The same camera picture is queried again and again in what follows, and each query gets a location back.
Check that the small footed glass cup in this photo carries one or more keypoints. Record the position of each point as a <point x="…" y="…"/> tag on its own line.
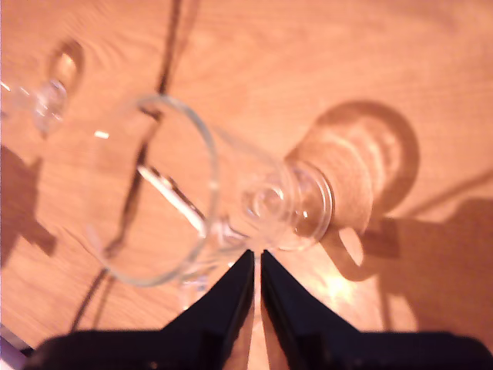
<point x="269" y="200"/>
<point x="48" y="100"/>

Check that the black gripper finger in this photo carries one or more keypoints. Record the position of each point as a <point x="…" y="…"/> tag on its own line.
<point x="227" y="300"/>
<point x="292" y="304"/>

